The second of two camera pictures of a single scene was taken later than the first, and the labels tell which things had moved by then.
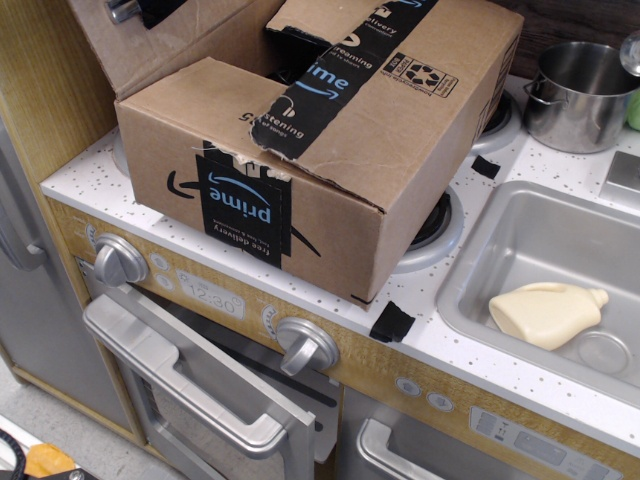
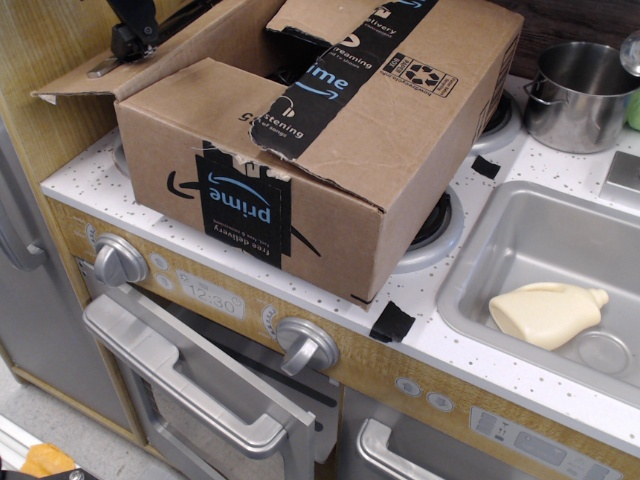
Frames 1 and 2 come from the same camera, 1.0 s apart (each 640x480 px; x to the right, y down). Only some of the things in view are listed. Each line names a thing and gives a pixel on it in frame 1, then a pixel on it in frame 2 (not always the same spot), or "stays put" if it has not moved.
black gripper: [154, 11] -> [132, 39]
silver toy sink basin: [499, 236] stays put
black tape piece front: [393, 324] stays put
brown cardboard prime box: [315, 135] stays put
